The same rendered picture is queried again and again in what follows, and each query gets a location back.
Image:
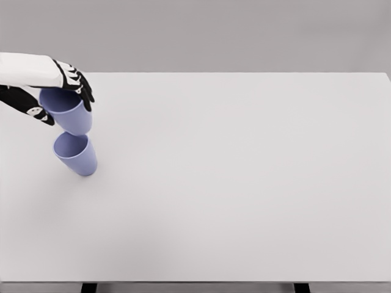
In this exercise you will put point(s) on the lavender blue plastic cup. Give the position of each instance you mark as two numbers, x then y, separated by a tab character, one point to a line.
80	160
73	119

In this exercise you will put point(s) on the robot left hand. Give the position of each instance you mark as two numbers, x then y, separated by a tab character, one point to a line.
36	74

